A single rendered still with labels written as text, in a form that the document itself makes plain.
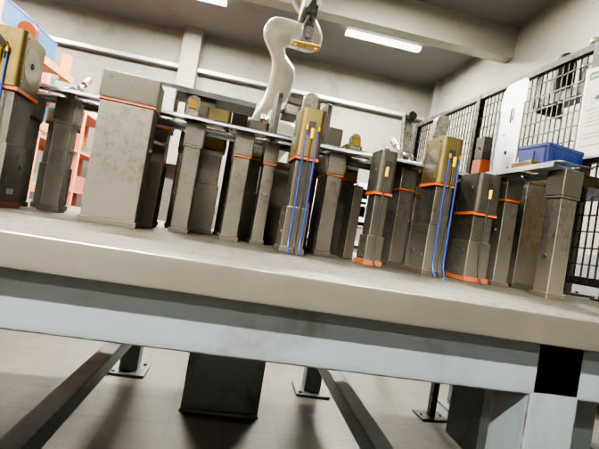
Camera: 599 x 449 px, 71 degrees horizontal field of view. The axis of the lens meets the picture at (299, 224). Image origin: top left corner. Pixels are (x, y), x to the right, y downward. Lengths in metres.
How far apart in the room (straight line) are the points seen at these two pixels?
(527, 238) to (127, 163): 1.06
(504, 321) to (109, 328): 0.49
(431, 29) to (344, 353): 5.89
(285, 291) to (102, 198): 0.59
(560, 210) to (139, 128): 0.94
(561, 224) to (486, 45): 5.59
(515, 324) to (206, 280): 0.39
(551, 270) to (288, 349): 0.68
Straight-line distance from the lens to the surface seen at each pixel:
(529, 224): 1.35
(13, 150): 1.07
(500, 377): 0.68
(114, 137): 1.01
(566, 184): 1.09
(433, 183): 1.10
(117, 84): 1.03
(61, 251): 0.53
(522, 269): 1.34
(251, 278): 0.50
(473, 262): 1.17
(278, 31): 1.77
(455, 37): 6.41
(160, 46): 8.51
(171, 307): 0.55
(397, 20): 6.17
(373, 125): 8.41
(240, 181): 1.14
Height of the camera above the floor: 0.75
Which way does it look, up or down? 1 degrees up
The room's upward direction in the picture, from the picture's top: 10 degrees clockwise
